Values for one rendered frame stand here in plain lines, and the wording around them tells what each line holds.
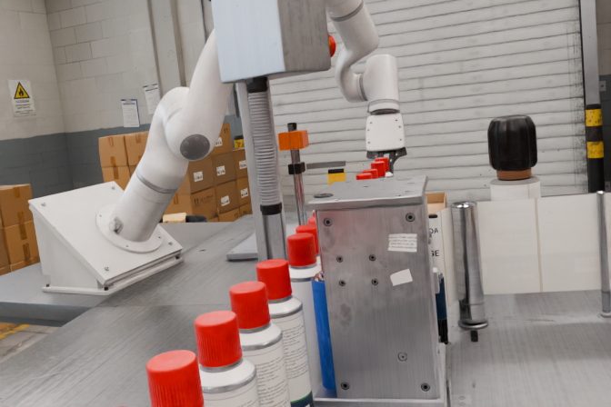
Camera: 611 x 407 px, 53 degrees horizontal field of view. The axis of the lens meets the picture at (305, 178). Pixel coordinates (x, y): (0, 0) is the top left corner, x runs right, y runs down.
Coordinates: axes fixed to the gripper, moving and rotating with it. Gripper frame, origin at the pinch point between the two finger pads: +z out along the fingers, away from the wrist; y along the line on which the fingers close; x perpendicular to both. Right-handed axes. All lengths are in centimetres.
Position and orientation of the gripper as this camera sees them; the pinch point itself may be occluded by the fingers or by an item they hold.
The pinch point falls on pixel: (387, 171)
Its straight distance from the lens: 161.0
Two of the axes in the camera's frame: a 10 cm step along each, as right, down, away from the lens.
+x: 2.6, 2.1, 9.4
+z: 0.2, 9.8, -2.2
